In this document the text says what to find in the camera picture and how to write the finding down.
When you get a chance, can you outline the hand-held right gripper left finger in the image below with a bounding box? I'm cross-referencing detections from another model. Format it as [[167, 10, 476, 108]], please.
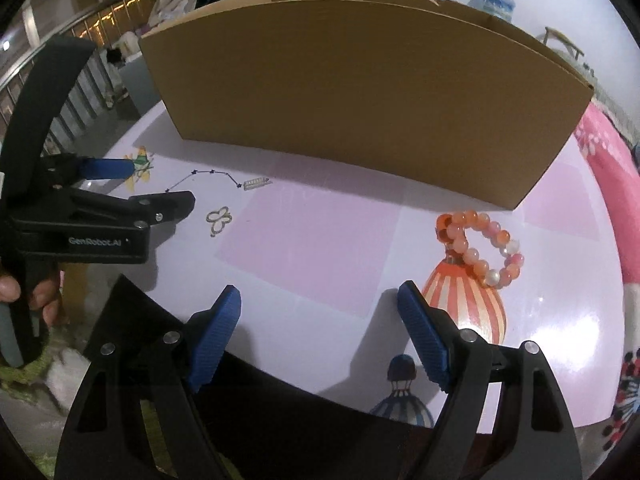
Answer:
[[55, 284, 243, 480]]

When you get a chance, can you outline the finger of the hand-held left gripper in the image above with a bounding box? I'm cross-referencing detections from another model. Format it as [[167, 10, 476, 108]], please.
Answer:
[[42, 155, 136, 183], [65, 190, 197, 223]]

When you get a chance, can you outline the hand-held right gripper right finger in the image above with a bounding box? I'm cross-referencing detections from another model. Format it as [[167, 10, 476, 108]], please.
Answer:
[[397, 280, 583, 480]]

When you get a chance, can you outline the pink bead bracelet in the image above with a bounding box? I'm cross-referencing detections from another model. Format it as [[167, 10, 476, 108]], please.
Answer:
[[435, 210, 526, 289]]

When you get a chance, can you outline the brown cardboard box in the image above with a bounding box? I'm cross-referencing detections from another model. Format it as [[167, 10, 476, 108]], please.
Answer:
[[138, 0, 596, 211]]

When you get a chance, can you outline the person's left hand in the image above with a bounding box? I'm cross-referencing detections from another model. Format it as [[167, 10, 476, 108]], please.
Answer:
[[0, 270, 66, 331]]

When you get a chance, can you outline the dark cloth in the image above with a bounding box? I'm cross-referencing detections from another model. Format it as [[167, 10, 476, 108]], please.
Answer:
[[95, 275, 436, 480]]

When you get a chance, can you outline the metal railing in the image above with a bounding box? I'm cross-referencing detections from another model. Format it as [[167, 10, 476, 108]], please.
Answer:
[[0, 0, 166, 161]]

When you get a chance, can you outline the green white cloth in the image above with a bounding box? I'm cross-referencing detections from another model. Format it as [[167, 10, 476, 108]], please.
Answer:
[[0, 325, 156, 480]]

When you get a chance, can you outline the red floral blanket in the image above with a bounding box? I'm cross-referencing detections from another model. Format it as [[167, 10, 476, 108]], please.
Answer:
[[600, 345, 640, 453]]

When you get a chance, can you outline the pink plush blanket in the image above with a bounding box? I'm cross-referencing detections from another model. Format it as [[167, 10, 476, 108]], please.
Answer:
[[572, 102, 640, 291]]

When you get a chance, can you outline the blue water bottle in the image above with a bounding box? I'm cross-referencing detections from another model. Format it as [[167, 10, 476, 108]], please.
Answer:
[[467, 0, 517, 23]]

